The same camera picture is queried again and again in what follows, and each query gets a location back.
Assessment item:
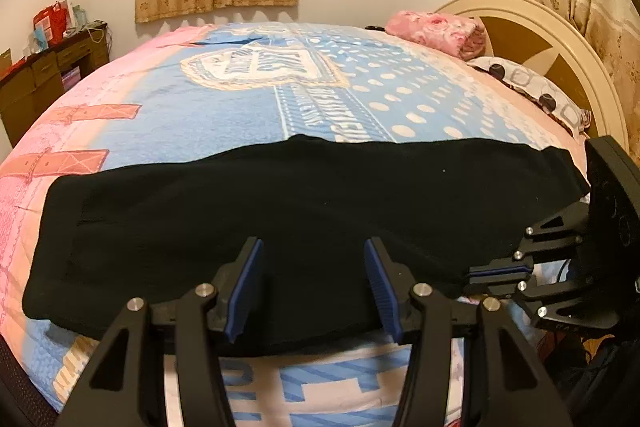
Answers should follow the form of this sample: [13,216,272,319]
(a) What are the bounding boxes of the dark cloth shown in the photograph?
[542,332,640,427]

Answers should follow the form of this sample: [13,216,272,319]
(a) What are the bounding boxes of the white circle-patterned pillow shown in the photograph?
[467,56,593,138]

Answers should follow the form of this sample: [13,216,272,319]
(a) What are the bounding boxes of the red flat box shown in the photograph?
[0,59,27,80]

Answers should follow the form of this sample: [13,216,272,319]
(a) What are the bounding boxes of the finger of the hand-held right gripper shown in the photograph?
[465,274,621,333]
[467,201,593,280]

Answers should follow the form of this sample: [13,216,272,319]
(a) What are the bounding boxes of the cream wooden headboard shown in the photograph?
[435,0,628,152]

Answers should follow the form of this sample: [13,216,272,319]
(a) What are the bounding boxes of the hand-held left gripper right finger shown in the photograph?
[364,237,576,427]

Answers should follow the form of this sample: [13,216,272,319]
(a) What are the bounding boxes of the white cable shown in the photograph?
[87,23,113,52]

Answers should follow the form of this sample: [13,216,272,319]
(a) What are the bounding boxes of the pink floral folded blanket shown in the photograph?
[385,10,487,62]

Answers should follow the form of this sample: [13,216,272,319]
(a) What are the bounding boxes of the pink and blue printed blanket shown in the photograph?
[0,22,588,427]

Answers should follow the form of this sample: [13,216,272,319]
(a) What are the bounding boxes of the brown wooden desk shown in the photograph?
[0,23,110,148]

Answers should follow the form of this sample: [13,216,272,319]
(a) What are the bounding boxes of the dark mesh chair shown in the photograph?
[0,339,58,427]

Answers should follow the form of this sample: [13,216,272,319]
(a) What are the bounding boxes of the black pants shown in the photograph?
[22,134,591,358]

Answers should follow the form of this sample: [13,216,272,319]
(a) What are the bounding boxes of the red gift bag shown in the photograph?
[33,1,68,45]

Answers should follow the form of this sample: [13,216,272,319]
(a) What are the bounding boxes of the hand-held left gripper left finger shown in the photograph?
[55,237,265,427]

